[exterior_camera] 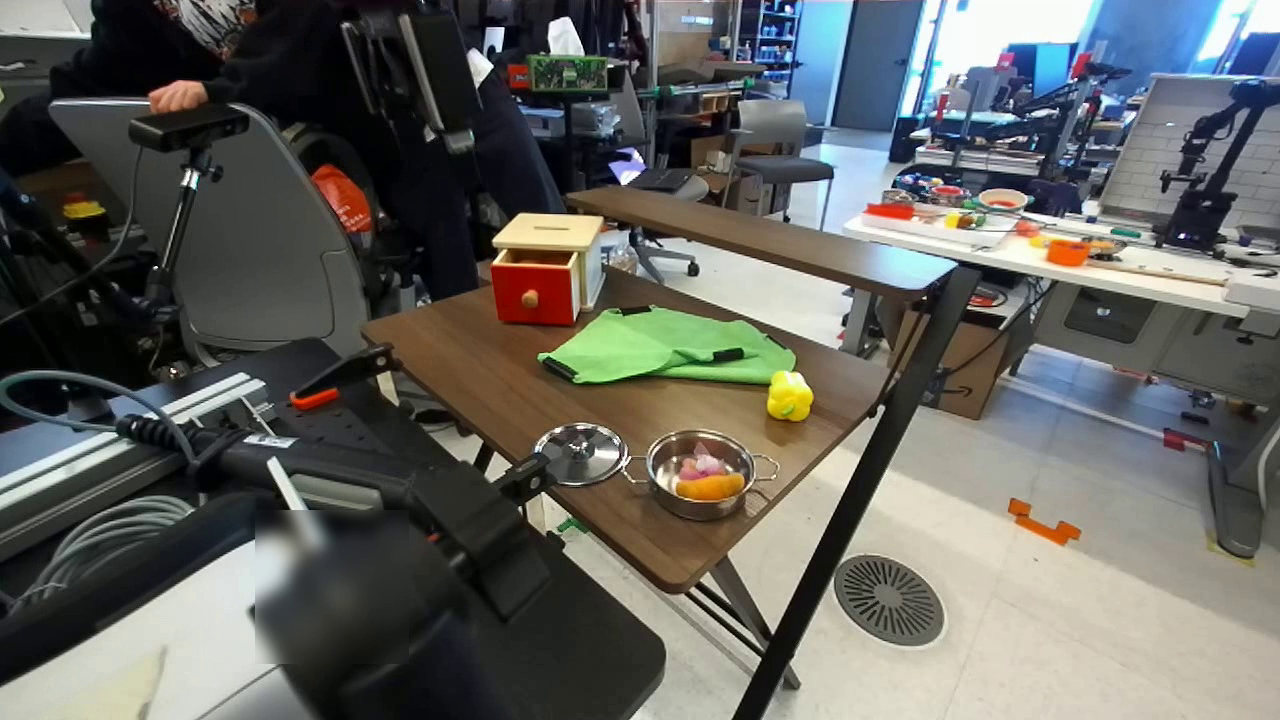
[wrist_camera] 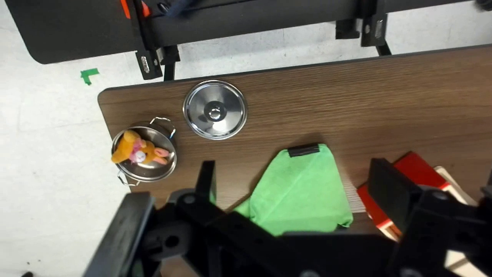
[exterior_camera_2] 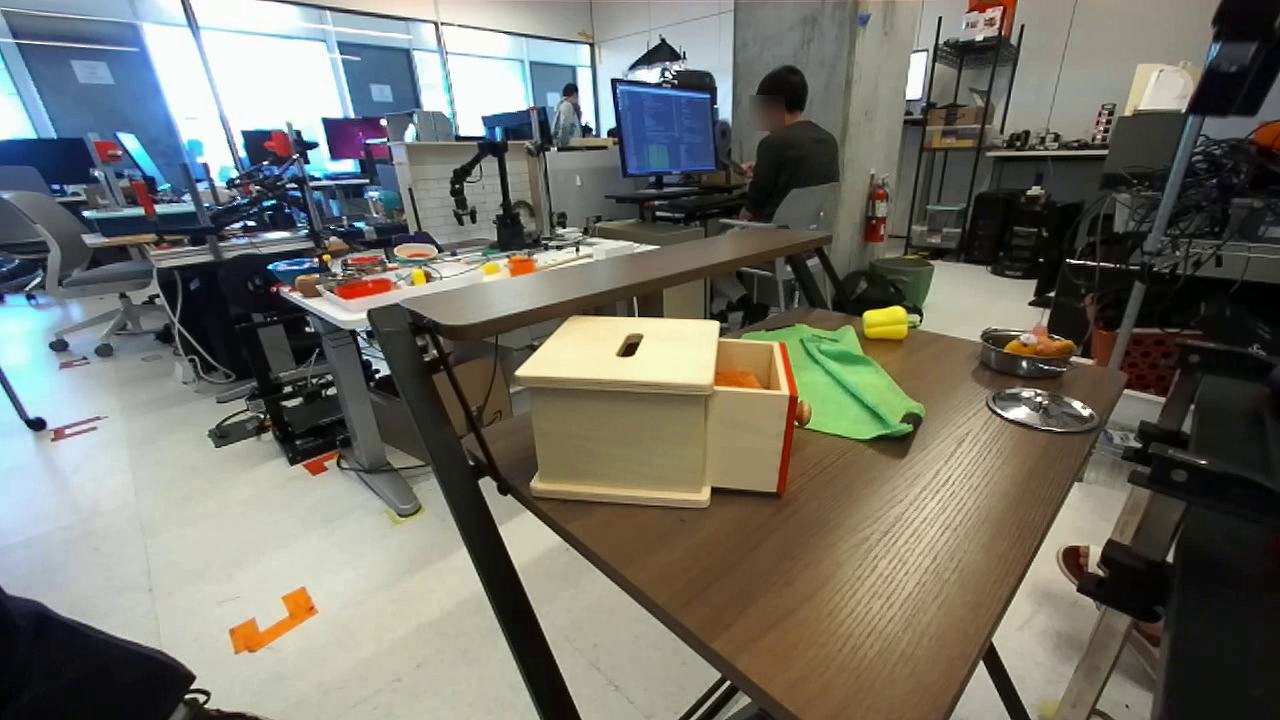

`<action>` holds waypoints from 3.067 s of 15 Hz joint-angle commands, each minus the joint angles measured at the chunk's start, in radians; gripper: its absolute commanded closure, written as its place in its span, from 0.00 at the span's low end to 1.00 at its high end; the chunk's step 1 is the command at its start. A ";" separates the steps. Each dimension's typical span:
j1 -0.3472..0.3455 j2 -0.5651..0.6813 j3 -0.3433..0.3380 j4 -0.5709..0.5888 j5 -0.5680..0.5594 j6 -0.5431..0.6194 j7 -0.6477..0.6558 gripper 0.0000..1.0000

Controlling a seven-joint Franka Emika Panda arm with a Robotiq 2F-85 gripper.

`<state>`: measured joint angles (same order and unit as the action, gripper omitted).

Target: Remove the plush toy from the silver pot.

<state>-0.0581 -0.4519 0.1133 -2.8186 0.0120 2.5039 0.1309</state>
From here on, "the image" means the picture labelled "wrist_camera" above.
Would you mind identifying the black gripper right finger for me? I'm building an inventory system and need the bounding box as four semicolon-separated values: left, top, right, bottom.
367;157;492;277

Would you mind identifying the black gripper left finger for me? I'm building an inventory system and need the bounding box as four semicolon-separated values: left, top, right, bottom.
172;160;288;277

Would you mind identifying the orange plush toy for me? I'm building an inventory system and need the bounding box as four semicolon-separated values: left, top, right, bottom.
110;129;172;168

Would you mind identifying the silver pot lid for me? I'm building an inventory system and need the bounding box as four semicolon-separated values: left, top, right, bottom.
181;79;248;142

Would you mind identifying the red box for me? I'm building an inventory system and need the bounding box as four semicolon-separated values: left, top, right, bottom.
354;151;453;243

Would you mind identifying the green cloth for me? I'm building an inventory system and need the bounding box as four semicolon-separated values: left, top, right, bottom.
207;143;354;239

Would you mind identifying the green tape mark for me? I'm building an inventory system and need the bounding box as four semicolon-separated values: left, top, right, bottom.
78;68;101;88

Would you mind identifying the orange clip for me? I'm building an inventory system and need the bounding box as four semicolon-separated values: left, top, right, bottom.
118;0;153;20

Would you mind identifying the silver pot with handles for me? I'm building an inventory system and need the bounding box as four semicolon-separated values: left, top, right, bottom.
108;116;179;188

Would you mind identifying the black bench leg bracket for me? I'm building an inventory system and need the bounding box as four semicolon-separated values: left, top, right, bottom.
333;11;393;57
133;45;181;83

